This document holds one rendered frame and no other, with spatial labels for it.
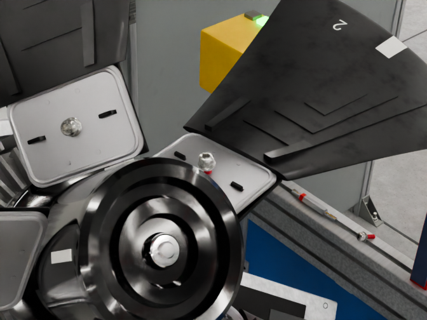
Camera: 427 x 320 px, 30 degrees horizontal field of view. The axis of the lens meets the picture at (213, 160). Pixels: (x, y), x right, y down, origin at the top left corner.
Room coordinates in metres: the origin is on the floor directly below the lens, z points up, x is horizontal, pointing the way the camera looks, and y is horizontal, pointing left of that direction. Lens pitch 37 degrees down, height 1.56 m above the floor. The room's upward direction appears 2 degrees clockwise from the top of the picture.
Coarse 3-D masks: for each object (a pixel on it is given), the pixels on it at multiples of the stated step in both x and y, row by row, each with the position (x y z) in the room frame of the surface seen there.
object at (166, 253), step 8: (152, 240) 0.37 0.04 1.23; (160, 240) 0.37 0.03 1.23; (168, 240) 0.37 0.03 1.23; (176, 240) 0.37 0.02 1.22; (152, 248) 0.36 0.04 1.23; (160, 248) 0.36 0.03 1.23; (168, 248) 0.36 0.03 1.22; (176, 248) 0.37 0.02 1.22; (152, 256) 0.36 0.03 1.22; (160, 256) 0.36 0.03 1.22; (168, 256) 0.36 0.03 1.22; (176, 256) 0.36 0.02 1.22; (160, 264) 0.36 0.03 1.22; (168, 264) 0.36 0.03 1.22
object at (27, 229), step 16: (0, 224) 0.36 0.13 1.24; (16, 224) 0.36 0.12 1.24; (32, 224) 0.37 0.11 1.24; (0, 240) 0.36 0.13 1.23; (16, 240) 0.36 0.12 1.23; (32, 240) 0.37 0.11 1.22; (0, 256) 0.36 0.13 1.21; (16, 256) 0.36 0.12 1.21; (32, 256) 0.37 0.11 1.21; (0, 272) 0.36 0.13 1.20; (16, 272) 0.37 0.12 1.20; (0, 288) 0.36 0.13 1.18; (16, 288) 0.37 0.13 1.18; (0, 304) 0.36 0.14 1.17; (16, 304) 0.37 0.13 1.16
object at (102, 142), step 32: (32, 96) 0.46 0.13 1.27; (64, 96) 0.46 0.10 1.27; (96, 96) 0.46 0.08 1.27; (128, 96) 0.45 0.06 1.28; (32, 128) 0.45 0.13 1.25; (96, 128) 0.44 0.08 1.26; (128, 128) 0.44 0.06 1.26; (32, 160) 0.44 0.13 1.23; (64, 160) 0.44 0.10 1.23; (96, 160) 0.43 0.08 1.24
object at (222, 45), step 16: (240, 16) 0.99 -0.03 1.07; (208, 32) 0.94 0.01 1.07; (224, 32) 0.94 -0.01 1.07; (240, 32) 0.95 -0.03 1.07; (256, 32) 0.95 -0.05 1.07; (208, 48) 0.94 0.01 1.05; (224, 48) 0.91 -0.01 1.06; (240, 48) 0.90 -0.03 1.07; (208, 64) 0.94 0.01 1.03; (224, 64) 0.91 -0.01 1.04; (208, 80) 0.93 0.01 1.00
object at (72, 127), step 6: (66, 120) 0.44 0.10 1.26; (72, 120) 0.45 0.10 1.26; (78, 120) 0.45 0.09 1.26; (60, 126) 0.44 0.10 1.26; (66, 126) 0.45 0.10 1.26; (72, 126) 0.44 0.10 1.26; (78, 126) 0.45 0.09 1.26; (66, 132) 0.44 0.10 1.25; (72, 132) 0.44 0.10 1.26; (78, 132) 0.44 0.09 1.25
